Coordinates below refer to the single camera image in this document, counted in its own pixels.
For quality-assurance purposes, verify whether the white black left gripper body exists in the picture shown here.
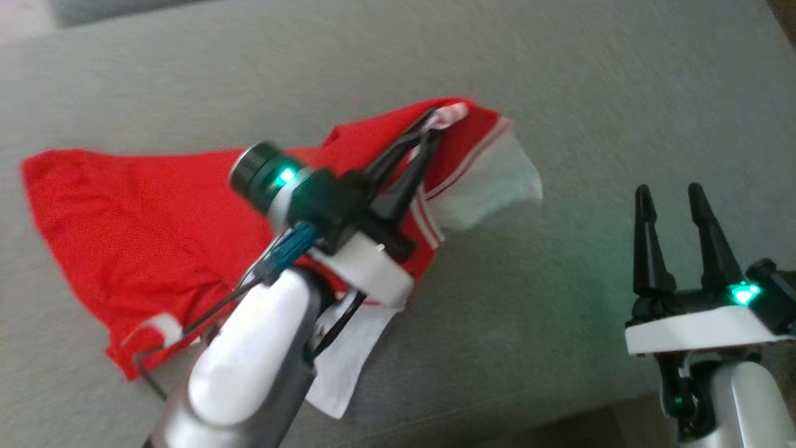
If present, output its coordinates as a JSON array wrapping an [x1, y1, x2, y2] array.
[[309, 208, 416, 310]]

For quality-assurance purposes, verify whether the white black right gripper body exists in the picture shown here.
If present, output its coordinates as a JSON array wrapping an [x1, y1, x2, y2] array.
[[625, 287, 796, 357]]

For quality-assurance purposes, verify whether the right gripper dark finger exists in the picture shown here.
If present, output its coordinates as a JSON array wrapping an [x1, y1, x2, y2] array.
[[688, 182, 744, 291], [633, 184, 677, 297]]

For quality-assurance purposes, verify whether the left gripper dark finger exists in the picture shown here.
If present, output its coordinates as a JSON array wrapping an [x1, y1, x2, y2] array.
[[372, 129, 443, 230], [359, 110, 439, 201]]

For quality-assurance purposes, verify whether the red jersey with white sleeves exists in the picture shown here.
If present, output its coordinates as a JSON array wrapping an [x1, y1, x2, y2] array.
[[21, 96, 543, 419]]

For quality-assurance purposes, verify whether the grey sofa seat cushion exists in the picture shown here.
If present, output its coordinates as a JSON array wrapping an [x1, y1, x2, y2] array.
[[0, 0, 796, 448]]

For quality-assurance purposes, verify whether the left arm black cable teal plug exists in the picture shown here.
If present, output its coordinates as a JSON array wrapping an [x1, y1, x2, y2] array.
[[132, 223, 321, 400]]

